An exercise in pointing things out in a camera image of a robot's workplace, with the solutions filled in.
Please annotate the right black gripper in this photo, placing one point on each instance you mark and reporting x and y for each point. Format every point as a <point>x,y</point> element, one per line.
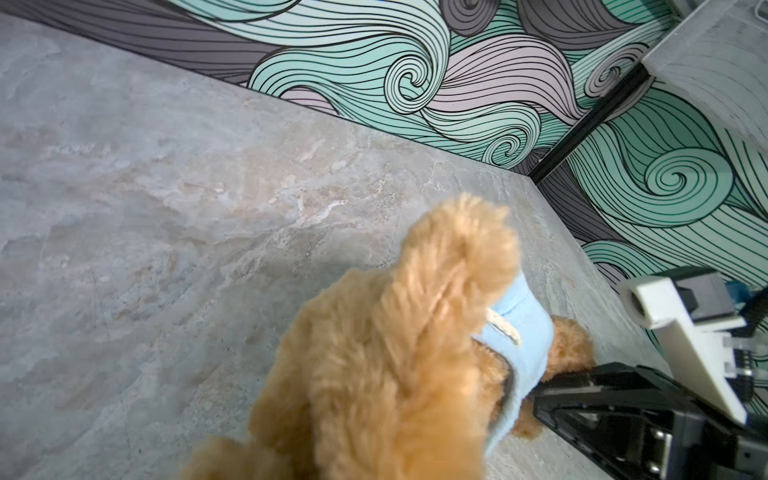
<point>638,423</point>

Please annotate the light blue fleece hoodie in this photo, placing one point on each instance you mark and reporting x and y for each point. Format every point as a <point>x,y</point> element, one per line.
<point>521,332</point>

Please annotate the brown teddy bear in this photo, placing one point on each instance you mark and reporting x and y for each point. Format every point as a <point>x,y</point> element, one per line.
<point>379,377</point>

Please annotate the clear plastic wall bin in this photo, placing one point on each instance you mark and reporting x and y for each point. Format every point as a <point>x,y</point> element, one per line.
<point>716,57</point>

